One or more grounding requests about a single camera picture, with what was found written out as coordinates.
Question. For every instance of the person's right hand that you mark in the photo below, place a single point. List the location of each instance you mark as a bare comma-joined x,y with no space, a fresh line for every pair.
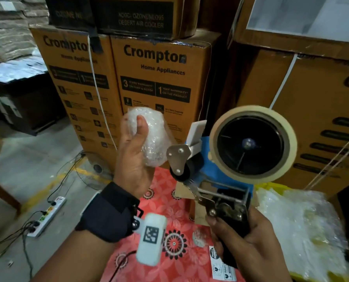
254,249

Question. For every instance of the orange floral tablecloth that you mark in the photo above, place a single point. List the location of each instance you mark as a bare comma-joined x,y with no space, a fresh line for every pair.
174,255

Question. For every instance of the white power strip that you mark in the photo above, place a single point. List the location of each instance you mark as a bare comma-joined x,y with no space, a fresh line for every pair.
46,215

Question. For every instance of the pile of white papers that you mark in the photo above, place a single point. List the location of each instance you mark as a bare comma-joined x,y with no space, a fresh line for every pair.
16,70

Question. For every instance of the person's left hand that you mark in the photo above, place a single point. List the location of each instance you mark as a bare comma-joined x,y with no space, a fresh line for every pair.
132,164

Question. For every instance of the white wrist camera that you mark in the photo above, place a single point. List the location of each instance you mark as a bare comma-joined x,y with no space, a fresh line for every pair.
151,239

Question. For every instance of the bubble wrap sheet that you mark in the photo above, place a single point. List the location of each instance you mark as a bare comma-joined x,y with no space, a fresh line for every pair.
154,135

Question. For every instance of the small cardboard box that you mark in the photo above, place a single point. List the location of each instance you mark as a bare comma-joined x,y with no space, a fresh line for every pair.
189,199

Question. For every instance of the bubble wrap bundle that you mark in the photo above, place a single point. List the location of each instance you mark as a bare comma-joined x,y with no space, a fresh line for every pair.
307,232

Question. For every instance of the person's left forearm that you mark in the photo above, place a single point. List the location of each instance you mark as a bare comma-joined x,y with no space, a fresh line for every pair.
74,261

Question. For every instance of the yellow plastic bin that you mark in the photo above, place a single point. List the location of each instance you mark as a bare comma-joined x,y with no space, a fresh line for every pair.
271,188

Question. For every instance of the black wristband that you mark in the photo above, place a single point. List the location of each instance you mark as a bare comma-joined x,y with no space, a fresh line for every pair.
108,211

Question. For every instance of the tape dispenser with tape roll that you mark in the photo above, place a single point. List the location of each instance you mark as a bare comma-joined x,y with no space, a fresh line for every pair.
254,146

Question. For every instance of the brown plastic chair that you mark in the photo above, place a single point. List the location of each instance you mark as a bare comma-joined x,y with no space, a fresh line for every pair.
1,193

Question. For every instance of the black-white fragile sticker sheet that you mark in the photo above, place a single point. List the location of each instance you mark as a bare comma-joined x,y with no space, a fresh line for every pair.
221,268

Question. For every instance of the stack of Crompton cartons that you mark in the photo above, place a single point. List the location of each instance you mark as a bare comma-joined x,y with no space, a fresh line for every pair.
163,79

